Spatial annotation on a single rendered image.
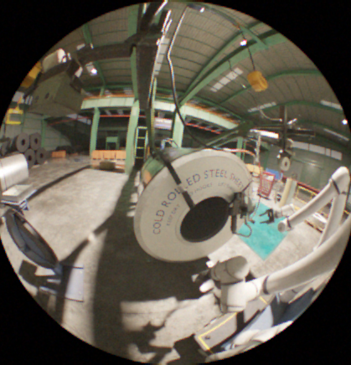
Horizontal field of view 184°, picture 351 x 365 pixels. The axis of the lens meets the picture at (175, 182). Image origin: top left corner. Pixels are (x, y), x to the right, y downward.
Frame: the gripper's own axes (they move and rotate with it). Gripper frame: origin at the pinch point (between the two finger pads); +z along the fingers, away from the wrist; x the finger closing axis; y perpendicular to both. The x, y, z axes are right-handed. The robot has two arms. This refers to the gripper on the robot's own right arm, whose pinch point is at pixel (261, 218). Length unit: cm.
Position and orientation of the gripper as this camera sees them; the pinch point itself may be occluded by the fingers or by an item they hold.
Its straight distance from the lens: 115.1
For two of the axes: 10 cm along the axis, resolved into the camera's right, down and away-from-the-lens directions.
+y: -8.2, -4.6, -3.2
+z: -5.2, 3.9, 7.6
